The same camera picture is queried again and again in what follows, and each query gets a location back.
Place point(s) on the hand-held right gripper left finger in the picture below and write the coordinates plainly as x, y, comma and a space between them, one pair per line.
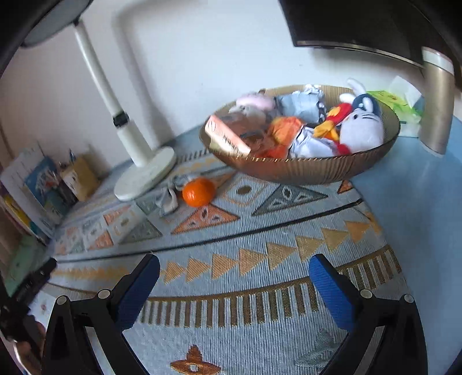
135, 292

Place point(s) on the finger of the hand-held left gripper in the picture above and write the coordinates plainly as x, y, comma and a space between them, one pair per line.
36, 279

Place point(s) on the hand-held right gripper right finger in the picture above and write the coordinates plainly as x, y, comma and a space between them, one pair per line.
334, 292

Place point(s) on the brown ribbed bowl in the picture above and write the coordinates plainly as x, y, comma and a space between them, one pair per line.
306, 171

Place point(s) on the orange plush toy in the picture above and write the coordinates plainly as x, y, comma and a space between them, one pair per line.
285, 131

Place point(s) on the white blue rabbit plush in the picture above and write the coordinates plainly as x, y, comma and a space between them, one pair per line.
362, 126

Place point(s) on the orange paper box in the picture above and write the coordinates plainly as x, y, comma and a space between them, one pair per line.
225, 137

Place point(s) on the pile of papers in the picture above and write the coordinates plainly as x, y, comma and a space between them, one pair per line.
299, 104

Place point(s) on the pink plush toy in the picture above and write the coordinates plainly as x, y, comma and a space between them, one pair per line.
256, 102

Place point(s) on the person's left hand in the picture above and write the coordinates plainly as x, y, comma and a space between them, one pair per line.
29, 357

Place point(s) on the green book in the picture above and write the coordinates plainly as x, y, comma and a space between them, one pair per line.
25, 263

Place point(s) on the blue illustrated book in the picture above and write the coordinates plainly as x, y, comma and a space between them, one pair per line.
47, 187

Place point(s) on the grey crumpled paper ball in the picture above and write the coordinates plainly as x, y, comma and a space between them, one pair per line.
169, 198

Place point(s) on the patterned woven mat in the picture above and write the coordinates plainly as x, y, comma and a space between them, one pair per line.
252, 230

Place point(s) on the white book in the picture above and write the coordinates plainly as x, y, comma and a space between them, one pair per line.
14, 173

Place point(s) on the blue mat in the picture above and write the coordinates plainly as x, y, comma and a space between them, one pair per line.
415, 216

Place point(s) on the cardboard pen box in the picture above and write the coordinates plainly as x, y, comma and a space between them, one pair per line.
83, 176

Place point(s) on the tangerine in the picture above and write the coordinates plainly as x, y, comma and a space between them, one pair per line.
198, 192

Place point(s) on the white desk lamp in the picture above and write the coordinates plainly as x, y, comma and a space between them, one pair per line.
137, 151

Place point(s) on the brown packet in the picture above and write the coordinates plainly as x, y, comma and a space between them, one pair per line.
254, 139

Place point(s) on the green tissue pack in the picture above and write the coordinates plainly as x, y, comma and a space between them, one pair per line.
404, 104

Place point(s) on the gold thermos bottle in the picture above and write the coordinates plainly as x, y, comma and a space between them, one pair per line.
436, 108

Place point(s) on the black flat screen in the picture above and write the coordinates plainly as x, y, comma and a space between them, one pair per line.
361, 21

